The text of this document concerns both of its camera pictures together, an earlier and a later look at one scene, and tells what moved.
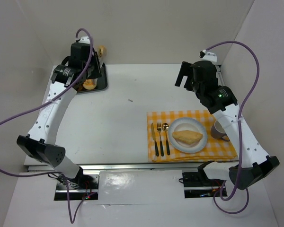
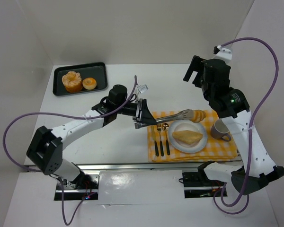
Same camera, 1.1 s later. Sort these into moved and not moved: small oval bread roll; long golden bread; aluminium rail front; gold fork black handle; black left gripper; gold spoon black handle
Moved: small oval bread roll; black left gripper
Not moved: long golden bread; gold spoon black handle; gold fork black handle; aluminium rail front
